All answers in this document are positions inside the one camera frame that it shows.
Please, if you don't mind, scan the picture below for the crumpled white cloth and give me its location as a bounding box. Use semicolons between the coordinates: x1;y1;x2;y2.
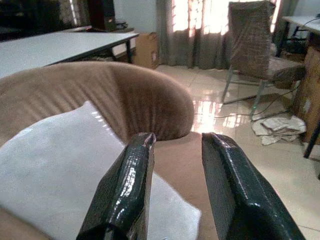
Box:
251;115;307;146

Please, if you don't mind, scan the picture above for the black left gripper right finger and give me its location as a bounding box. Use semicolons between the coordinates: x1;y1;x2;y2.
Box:
201;132;307;240

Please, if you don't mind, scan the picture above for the white pillow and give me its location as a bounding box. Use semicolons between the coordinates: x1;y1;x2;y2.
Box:
0;100;203;240

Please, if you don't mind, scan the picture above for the grey curtain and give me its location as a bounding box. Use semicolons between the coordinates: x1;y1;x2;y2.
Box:
156;0;298;70

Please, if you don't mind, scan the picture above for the brown cardboard box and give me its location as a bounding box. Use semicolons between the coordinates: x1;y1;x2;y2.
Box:
133;31;160;70

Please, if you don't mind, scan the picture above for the dark wooden speaker box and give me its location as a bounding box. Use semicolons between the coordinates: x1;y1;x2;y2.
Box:
87;0;117;32

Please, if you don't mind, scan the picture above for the white top table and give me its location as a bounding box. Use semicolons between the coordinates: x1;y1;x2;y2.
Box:
0;26;140;80

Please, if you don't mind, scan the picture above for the black cable on floor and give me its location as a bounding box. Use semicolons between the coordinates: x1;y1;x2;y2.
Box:
193;87;301;120

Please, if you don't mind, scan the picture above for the brown round sofa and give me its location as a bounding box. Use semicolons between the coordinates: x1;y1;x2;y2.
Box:
0;61;221;240

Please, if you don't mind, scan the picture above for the white desk with black legs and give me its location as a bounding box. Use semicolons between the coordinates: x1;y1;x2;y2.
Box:
274;15;320;60

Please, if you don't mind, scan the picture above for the brown wicker chair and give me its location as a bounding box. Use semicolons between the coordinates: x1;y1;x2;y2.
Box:
221;0;307;122

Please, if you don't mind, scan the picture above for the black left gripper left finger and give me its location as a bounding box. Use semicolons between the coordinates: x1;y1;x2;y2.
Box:
76;131;157;240

